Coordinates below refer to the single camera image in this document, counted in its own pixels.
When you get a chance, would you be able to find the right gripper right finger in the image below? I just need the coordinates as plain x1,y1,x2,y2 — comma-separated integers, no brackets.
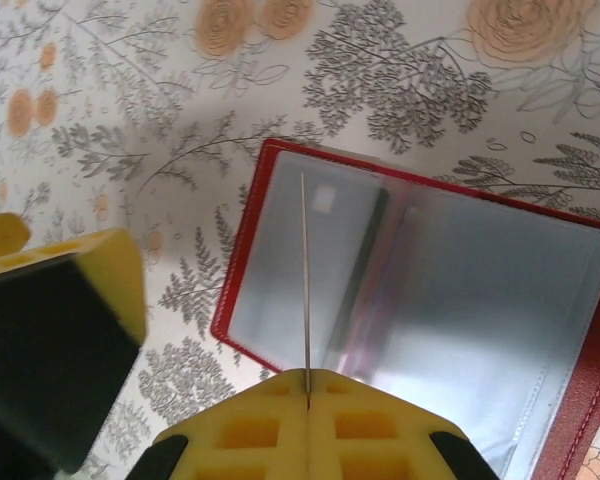
307,369,501,480

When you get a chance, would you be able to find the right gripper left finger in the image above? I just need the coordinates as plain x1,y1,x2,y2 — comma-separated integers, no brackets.
149,369,311,480

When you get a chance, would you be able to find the red leather card holder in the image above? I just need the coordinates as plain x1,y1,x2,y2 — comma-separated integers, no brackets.
209,137,600,480

